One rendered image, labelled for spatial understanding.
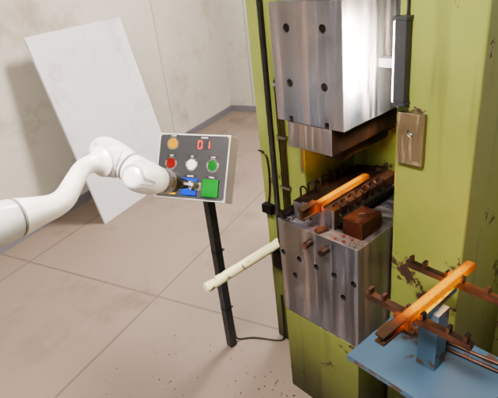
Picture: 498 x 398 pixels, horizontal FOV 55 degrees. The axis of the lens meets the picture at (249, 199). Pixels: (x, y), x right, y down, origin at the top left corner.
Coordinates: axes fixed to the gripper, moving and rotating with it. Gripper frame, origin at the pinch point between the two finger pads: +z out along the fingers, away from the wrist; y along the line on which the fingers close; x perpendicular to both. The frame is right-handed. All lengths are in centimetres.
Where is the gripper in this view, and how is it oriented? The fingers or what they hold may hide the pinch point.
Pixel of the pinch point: (194, 185)
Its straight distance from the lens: 185.4
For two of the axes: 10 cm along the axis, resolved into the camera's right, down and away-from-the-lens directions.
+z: 3.8, 0.5, 9.3
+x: 0.9, -10.0, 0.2
